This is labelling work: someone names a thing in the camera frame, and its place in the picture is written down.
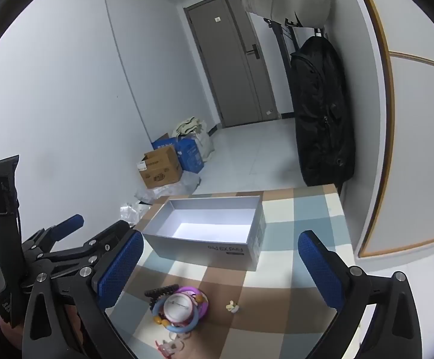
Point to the clear plastic wrap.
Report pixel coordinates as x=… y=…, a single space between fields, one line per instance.
x=187 y=185

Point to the small yellow charm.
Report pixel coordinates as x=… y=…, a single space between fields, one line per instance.
x=233 y=306

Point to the light blue bangle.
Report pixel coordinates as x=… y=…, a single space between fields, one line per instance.
x=172 y=327

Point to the purple bangle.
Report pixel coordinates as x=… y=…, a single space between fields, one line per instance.
x=188 y=290

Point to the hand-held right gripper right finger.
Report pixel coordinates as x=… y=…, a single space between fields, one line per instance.
x=321 y=269

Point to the brown cardboard box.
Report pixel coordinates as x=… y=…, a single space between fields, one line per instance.
x=160 y=168

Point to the beige cloth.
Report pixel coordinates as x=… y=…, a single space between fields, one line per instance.
x=188 y=125

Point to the grey door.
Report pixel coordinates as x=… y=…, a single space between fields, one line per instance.
x=235 y=82

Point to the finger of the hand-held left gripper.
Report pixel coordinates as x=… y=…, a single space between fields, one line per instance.
x=71 y=223
x=104 y=236

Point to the wood-trimmed wall panel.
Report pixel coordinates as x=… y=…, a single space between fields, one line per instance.
x=419 y=138

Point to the clear plastic bags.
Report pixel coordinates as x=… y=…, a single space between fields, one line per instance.
x=130 y=213

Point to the checked tablecloth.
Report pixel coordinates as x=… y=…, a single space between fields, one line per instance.
x=295 y=213

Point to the white sack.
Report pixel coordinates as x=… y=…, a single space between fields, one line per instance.
x=206 y=142

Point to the grey cardboard box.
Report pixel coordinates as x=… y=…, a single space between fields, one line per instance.
x=202 y=248

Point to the black backpack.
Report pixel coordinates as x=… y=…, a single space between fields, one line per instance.
x=321 y=119

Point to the person's left hand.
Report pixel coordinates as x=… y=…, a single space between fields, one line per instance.
x=9 y=331

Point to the blue cardboard box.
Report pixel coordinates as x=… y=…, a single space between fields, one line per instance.
x=192 y=155

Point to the black coat rack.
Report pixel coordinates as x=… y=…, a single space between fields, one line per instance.
x=278 y=41

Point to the white printed round badge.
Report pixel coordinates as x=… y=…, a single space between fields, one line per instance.
x=181 y=304

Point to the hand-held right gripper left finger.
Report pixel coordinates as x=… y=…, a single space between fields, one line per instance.
x=121 y=269

